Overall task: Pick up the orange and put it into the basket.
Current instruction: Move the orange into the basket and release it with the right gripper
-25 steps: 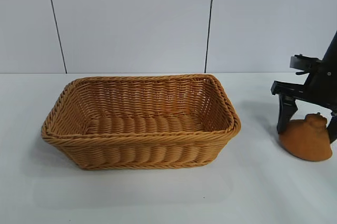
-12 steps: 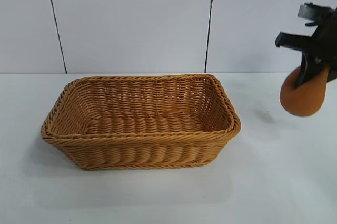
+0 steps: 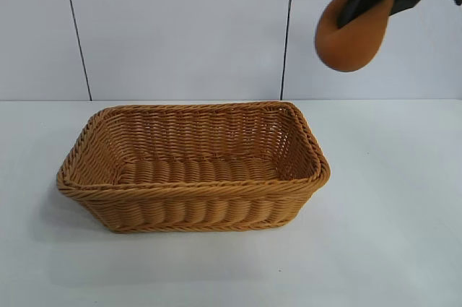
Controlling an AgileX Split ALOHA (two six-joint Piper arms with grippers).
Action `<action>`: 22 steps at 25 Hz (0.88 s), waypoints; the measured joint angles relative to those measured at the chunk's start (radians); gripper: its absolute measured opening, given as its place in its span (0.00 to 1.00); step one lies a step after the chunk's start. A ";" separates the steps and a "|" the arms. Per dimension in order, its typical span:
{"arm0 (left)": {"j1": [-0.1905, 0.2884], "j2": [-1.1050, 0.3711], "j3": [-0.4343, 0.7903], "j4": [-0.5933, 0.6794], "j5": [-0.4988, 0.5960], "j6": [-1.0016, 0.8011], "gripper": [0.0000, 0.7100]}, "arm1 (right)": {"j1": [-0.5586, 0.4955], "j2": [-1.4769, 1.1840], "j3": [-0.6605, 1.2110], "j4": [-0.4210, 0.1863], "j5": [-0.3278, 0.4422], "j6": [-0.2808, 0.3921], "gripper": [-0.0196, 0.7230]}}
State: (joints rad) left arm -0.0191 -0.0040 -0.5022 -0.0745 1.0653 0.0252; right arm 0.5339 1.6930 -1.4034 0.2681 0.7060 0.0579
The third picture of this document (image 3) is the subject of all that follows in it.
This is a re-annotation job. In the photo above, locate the orange knobbed citrus fruit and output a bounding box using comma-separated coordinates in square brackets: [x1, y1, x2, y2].
[314, 0, 395, 72]

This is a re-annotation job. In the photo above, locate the tan woven wicker basket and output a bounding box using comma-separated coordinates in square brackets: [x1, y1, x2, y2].
[56, 101, 332, 235]

